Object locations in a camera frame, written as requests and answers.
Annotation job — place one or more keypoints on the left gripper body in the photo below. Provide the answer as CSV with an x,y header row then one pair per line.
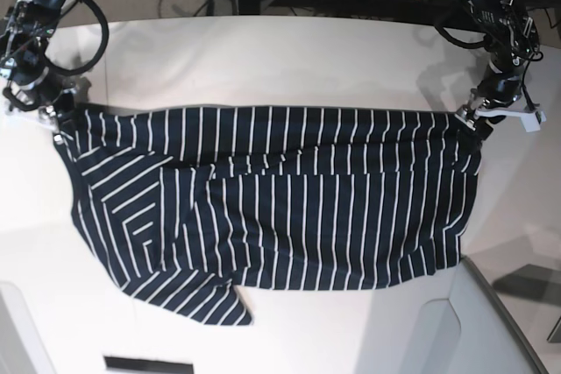
x,y
496,90

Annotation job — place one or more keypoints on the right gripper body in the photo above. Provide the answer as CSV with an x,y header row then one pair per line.
x,y
50,98

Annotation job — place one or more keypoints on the navy white striped t-shirt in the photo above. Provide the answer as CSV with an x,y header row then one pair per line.
x,y
184,206

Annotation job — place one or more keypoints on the grey robot base cover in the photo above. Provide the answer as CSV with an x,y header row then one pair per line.
x,y
22,350
471,331

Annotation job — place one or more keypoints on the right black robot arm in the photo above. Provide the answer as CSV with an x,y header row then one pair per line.
x,y
27,29

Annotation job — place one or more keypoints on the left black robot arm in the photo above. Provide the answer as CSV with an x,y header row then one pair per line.
x,y
511,38

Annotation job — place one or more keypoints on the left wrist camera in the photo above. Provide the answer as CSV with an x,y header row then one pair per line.
x,y
532,121

